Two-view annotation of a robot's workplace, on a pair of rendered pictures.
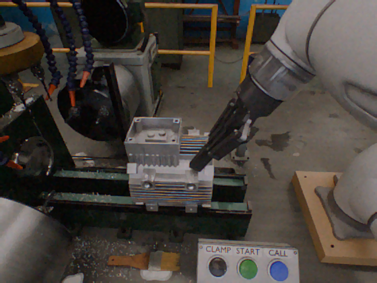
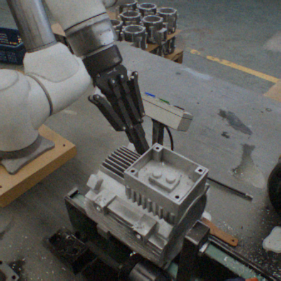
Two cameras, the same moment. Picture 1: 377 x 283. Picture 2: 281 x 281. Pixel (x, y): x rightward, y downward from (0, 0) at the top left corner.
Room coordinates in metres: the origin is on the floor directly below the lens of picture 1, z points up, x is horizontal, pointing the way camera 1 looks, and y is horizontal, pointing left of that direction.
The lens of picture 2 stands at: (0.76, 0.27, 1.56)
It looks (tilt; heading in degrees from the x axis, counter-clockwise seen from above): 42 degrees down; 216
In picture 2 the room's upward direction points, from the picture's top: straight up
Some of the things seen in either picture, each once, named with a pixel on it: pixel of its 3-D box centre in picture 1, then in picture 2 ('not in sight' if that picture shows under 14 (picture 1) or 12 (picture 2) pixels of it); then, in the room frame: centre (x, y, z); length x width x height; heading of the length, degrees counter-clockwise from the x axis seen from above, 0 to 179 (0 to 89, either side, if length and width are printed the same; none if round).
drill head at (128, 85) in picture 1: (105, 96); not in sight; (0.77, 0.32, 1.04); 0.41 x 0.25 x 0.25; 176
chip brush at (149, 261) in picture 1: (144, 261); (203, 225); (0.26, 0.13, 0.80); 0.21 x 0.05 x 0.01; 89
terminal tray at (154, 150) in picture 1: (155, 141); (165, 183); (0.42, 0.08, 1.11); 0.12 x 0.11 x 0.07; 88
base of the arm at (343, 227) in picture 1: (353, 201); (12, 145); (0.41, -0.51, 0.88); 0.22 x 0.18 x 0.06; 178
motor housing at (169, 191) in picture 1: (174, 168); (147, 203); (0.42, 0.04, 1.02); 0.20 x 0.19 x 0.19; 88
